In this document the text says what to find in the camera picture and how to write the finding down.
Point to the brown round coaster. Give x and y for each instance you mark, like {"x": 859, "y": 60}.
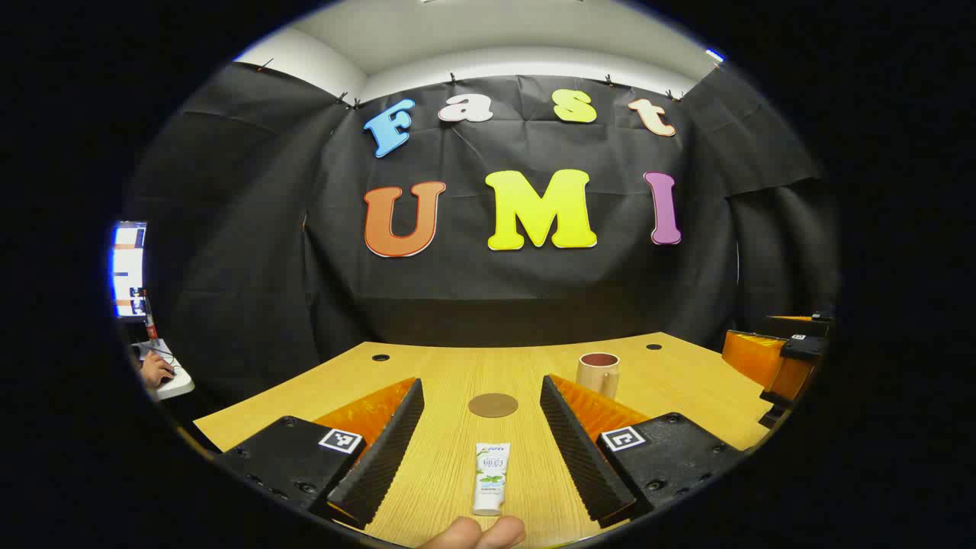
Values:
{"x": 493, "y": 405}

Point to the black backdrop cloth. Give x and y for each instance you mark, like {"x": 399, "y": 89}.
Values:
{"x": 252, "y": 267}

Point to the small red bottle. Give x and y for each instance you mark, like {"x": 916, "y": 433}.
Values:
{"x": 148, "y": 316}

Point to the computer monitor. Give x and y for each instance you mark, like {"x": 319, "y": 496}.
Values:
{"x": 128, "y": 267}

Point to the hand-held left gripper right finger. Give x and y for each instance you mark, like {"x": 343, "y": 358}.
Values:
{"x": 583, "y": 457}

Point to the wooden desktop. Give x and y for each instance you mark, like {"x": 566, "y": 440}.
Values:
{"x": 454, "y": 377}

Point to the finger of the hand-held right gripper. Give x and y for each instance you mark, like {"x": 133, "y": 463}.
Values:
{"x": 755, "y": 358}
{"x": 808, "y": 324}

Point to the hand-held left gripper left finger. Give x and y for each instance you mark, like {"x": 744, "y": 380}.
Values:
{"x": 381, "y": 457}

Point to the white toothpaste tube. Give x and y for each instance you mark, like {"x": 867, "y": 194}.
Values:
{"x": 491, "y": 480}

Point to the beige cup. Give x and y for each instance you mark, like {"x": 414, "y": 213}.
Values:
{"x": 597, "y": 377}

